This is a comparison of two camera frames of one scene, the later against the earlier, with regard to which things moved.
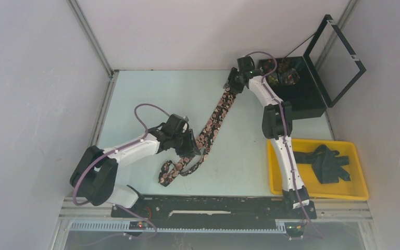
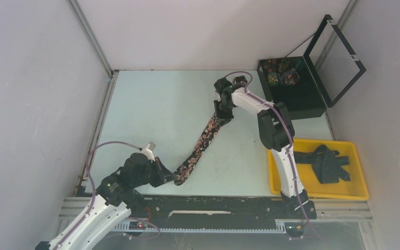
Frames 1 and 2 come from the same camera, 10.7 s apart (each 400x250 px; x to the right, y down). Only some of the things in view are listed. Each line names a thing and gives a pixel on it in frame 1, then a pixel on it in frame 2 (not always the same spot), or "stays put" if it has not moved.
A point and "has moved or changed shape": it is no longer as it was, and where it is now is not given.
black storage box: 294,80 stays put
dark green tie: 326,163 stays put
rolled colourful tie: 290,76 stays put
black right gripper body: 234,80 -> 223,112
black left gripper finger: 192,147 -> 164,175
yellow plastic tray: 356,188 stays put
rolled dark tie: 284,64 stays put
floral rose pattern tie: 168,170 has moved or changed shape
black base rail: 213,209 stays put
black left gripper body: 179,144 -> 138,180
